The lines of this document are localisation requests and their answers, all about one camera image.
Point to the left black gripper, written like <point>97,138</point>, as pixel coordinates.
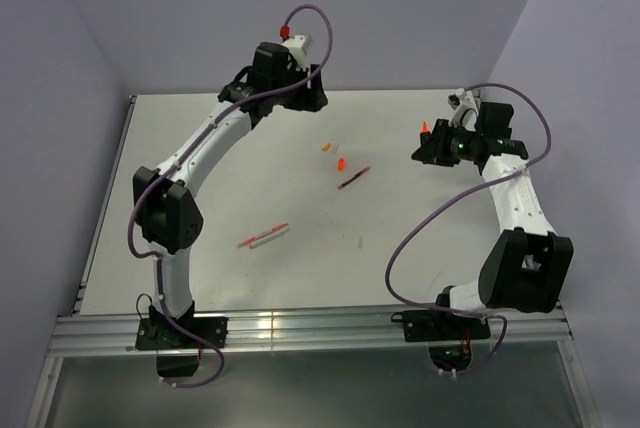
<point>310,100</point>

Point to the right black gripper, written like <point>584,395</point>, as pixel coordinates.
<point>433,152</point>

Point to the dark red pen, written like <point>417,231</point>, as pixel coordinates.
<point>353,178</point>

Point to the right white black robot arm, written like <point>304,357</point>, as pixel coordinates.
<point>527,266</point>

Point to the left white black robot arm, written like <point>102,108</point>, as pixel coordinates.
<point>165,208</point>

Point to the clear pen cap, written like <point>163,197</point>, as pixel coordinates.
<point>336,148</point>

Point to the white pen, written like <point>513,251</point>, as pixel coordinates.
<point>268,238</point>

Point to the red pen with clear barrel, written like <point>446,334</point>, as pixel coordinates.
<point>262,235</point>

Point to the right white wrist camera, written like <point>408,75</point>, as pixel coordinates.
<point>464,107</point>

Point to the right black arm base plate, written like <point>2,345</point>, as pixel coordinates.
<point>430,326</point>

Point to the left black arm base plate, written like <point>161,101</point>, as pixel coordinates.
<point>159,335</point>

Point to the aluminium frame rail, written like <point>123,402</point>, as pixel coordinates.
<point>285,331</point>

